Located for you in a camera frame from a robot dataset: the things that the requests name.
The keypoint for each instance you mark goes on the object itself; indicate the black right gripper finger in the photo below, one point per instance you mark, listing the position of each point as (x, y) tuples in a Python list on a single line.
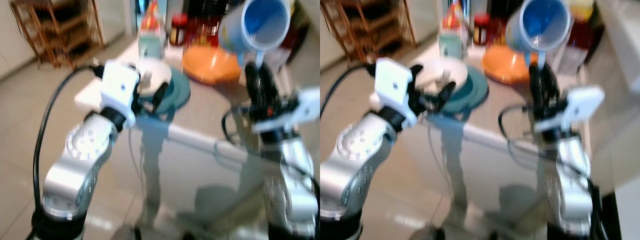
[(551, 80), (269, 80), (251, 80), (536, 79)]

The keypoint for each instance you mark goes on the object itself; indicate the mug with blue inside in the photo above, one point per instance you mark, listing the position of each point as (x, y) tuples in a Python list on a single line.
[(542, 22), (262, 22)]

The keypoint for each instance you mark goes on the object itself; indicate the silver fork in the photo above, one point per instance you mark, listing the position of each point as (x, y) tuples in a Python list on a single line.
[(445, 75), (146, 76)]

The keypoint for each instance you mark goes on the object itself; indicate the teal plate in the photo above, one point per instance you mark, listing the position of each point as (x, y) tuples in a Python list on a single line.
[(179, 92), (472, 92)]

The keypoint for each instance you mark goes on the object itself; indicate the white bowl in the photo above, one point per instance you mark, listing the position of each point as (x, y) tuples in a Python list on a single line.
[(440, 65), (157, 70)]

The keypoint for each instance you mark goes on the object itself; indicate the orange bowl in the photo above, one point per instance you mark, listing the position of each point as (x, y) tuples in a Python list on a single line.
[(210, 65), (505, 65)]

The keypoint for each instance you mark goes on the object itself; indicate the dark red bag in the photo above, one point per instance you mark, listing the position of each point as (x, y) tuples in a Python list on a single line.
[(579, 42), (296, 27)]

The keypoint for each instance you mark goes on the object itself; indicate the red food packet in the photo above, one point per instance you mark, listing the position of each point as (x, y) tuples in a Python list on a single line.
[(202, 27), (498, 30)]

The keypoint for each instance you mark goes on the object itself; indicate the colourful printed carton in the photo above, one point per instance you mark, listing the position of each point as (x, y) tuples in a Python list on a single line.
[(151, 30), (453, 30)]

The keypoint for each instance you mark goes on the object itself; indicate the jar with red lid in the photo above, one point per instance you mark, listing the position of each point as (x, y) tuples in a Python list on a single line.
[(178, 30), (481, 29)]

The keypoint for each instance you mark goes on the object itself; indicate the wooden rack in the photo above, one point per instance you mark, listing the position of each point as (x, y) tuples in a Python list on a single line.
[(55, 25), (367, 22)]

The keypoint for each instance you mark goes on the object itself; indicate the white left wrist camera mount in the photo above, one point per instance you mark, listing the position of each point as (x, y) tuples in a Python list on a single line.
[(394, 85), (119, 87)]

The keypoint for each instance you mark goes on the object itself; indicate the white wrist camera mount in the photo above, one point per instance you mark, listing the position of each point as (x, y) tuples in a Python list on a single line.
[(119, 87), (575, 107), (394, 85), (295, 110)]

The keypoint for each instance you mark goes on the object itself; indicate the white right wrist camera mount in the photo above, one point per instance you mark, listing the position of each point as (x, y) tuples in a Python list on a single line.
[(575, 107), (295, 110)]

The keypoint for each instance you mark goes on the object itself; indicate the white table frame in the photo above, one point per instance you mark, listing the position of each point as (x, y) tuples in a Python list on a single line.
[(492, 136), (200, 139)]

